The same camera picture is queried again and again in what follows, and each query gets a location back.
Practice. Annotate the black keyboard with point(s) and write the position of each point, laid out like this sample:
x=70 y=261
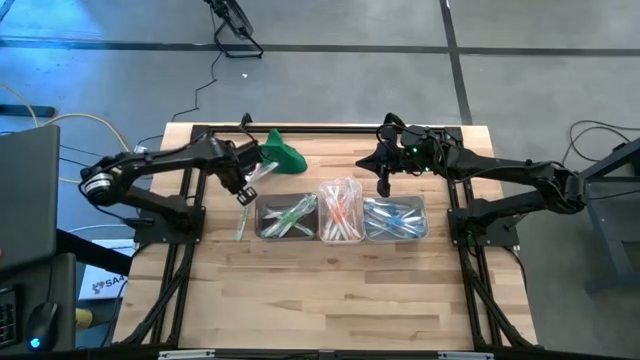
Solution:
x=7 y=320

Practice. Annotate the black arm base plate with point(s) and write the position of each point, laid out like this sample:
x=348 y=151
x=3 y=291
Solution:
x=500 y=237
x=150 y=232

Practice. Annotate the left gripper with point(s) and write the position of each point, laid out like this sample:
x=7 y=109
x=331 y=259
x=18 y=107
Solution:
x=230 y=167

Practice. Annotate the black table frame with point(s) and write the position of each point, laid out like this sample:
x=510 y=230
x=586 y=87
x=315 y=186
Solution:
x=325 y=131

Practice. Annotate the clear plastic bin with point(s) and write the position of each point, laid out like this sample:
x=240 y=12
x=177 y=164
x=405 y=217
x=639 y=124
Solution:
x=322 y=185

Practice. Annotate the black floor fan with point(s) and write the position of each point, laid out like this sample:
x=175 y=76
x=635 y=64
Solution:
x=235 y=17

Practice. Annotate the black side desk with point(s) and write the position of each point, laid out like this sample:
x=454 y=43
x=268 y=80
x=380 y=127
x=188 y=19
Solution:
x=62 y=300

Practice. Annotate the white printed box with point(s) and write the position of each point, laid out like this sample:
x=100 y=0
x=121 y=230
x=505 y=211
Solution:
x=100 y=285

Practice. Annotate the dark metal table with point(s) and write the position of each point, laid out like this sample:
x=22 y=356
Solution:
x=615 y=240

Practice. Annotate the blue toothbrush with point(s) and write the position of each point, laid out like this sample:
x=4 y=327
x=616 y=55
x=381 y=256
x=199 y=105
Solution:
x=415 y=227
x=385 y=207
x=390 y=225
x=395 y=220
x=380 y=212
x=405 y=215
x=400 y=232

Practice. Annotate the small yellow object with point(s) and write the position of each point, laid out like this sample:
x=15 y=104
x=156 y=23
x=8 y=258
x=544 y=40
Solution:
x=84 y=317

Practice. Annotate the silver metal bracket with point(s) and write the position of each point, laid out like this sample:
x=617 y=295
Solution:
x=465 y=355
x=187 y=355

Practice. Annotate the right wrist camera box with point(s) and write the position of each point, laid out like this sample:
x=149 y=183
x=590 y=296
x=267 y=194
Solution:
x=421 y=136

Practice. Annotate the white power adapter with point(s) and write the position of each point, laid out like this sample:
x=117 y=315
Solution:
x=140 y=149

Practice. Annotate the black computer mouse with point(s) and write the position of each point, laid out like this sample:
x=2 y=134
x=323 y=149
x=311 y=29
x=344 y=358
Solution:
x=42 y=325

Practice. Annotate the dark grey plastic bin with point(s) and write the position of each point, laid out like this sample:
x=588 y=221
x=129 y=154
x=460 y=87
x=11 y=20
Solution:
x=260 y=200

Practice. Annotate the frosted plastic bin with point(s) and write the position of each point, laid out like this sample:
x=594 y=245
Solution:
x=369 y=201

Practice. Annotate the black flat floor bar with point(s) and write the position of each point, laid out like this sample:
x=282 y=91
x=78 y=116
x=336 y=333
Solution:
x=25 y=110

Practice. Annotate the orange toothbrush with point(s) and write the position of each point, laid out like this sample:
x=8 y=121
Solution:
x=351 y=192
x=334 y=231
x=340 y=215
x=350 y=207
x=342 y=210
x=336 y=200
x=327 y=225
x=345 y=227

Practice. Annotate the green cloth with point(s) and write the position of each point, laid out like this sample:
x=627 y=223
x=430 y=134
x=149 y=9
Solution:
x=285 y=155

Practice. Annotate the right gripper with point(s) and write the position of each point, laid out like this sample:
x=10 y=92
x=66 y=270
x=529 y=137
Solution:
x=415 y=157

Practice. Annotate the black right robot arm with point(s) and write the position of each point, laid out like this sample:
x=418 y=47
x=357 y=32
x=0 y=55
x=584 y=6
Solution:
x=500 y=167

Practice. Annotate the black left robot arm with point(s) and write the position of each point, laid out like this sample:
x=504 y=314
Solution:
x=165 y=160

